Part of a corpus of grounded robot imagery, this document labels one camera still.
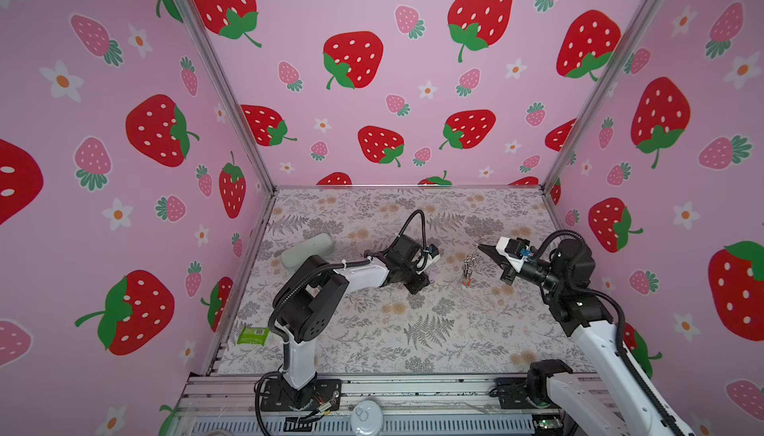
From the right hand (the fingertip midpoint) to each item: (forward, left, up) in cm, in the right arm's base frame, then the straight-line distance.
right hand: (482, 243), depth 70 cm
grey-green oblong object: (+8, +58, -28) cm, 65 cm away
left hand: (+3, +12, -25) cm, 28 cm away
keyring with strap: (-3, +2, -8) cm, 9 cm away
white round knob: (-36, +24, -22) cm, 48 cm away
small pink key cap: (+6, +10, -27) cm, 30 cm away
